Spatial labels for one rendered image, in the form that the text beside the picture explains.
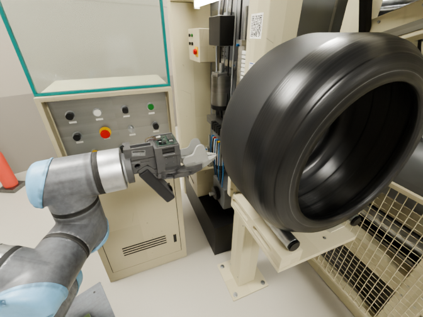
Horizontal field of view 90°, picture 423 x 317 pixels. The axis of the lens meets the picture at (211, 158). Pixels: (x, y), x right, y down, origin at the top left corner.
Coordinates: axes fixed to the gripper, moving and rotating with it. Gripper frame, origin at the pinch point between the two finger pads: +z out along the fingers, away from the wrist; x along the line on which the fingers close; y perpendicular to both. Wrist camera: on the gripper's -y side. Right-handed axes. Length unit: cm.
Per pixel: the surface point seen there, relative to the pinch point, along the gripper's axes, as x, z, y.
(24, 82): 265, -118, -20
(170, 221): 60, -5, -80
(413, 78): -12.9, 44.5, 18.3
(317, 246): -10, 39, -41
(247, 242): 25, 33, -77
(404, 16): 9, 69, 32
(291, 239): -10.4, 23.1, -29.4
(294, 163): -12.6, 14.9, 2.2
